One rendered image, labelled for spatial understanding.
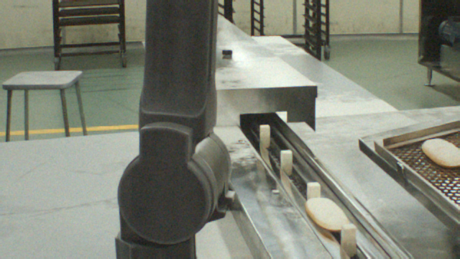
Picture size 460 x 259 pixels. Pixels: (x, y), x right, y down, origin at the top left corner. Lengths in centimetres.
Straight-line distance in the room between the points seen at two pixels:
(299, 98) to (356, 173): 17
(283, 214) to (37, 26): 700
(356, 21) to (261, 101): 697
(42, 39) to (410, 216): 696
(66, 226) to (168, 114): 36
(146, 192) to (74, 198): 43
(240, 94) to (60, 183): 30
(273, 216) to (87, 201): 29
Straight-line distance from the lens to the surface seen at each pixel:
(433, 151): 98
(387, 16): 831
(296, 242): 82
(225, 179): 72
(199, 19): 65
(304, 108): 128
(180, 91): 66
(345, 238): 83
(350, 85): 180
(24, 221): 102
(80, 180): 116
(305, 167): 109
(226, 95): 125
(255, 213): 89
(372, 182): 114
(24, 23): 783
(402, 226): 98
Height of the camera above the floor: 117
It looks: 14 degrees down
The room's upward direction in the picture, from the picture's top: 1 degrees counter-clockwise
